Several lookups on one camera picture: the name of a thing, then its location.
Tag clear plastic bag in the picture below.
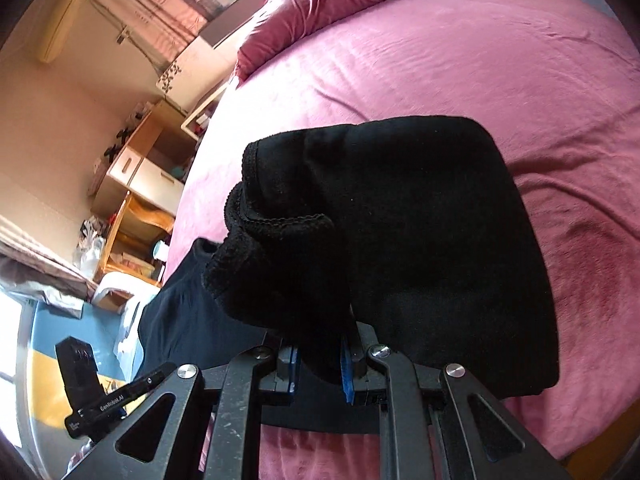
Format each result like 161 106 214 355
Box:
75 217 108 273

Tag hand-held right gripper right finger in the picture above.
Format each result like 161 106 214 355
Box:
340 327 573 480

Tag pink patterned window curtain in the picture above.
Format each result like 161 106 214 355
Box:
90 0 211 63

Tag white chair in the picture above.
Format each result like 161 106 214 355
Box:
92 275 161 356

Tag cream air conditioner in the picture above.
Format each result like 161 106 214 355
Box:
37 0 86 64

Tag bed with pink sheet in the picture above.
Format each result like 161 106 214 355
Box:
162 0 640 480

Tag wooden side table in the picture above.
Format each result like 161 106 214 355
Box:
95 192 176 288

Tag white floral headboard panel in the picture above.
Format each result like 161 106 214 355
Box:
157 35 238 111

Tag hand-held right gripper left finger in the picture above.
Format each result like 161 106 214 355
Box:
62 342 302 480

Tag wooden desk with white cabinet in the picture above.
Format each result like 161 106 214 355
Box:
90 100 198 221

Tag black pants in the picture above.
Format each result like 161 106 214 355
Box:
137 115 560 433

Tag grey plastic sheet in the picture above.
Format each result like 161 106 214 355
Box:
0 275 86 318

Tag pink patterned side curtain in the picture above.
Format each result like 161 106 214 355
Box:
0 215 98 301

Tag grey headboard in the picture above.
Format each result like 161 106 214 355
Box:
197 0 273 51

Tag dark red duvet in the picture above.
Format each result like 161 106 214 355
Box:
235 0 546 81

